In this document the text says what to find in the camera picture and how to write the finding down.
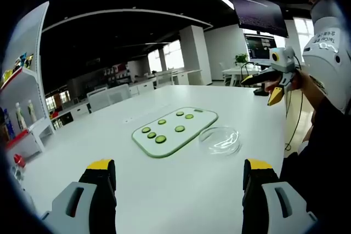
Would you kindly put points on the small black desk object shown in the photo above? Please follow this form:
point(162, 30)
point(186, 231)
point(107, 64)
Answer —
point(260, 92)

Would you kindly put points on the white drink bottle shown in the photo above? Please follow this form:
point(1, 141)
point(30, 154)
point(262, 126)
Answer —
point(19, 116)
point(31, 112)

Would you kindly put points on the person's right hand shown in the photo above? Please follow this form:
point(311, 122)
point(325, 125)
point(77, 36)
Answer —
point(301, 79)

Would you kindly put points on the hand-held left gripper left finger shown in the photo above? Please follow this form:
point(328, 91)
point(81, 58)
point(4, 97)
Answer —
point(82, 204)

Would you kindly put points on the red-capped bottle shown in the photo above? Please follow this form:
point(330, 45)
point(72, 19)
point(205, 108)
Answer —
point(19, 160)

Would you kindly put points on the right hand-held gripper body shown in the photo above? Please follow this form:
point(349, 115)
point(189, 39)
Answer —
point(285, 61)

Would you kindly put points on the white background table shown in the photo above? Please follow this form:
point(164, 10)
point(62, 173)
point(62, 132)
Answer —
point(235, 71)

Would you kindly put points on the white chest-worn device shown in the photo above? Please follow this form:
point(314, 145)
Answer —
point(326, 53)

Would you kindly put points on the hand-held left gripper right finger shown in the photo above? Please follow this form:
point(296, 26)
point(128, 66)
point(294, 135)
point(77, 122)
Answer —
point(274, 204)

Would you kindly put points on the white green-edged cutting board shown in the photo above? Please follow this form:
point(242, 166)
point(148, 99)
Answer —
point(167, 146)

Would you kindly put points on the large dark monitor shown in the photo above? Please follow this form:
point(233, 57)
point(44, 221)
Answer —
point(260, 12)

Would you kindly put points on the group of cucumber slices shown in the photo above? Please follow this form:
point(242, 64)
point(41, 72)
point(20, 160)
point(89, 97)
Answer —
point(160, 139)

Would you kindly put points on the person's dark clothing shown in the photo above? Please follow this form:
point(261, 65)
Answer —
point(323, 162)

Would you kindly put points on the row of colourful snack packets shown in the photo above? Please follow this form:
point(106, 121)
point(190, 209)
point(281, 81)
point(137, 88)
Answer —
point(16, 65)

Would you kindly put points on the white display shelf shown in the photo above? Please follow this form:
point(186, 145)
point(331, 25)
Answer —
point(30, 86)

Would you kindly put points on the clear glass petri dish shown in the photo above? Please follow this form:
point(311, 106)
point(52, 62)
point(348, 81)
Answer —
point(216, 149)

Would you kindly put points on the small lit monitor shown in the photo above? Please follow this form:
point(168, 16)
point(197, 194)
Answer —
point(259, 49)

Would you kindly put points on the blue drink bottle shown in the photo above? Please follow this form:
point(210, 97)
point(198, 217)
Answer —
point(8, 124)

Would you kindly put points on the clear glass bowl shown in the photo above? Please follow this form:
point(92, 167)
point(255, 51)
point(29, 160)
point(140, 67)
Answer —
point(219, 136)

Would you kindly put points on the green potted plant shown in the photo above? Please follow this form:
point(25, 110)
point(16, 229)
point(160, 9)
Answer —
point(242, 58)

